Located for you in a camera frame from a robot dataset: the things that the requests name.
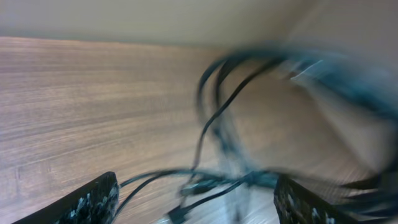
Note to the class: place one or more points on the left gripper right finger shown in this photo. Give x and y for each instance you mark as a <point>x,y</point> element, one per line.
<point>297,205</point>

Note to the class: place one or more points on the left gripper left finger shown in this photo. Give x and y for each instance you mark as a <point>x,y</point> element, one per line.
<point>92,203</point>

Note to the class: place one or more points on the black cable long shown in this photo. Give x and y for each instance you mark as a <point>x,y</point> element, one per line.
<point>374,200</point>

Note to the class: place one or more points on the black cable short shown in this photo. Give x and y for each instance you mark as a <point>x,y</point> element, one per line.
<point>206,184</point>

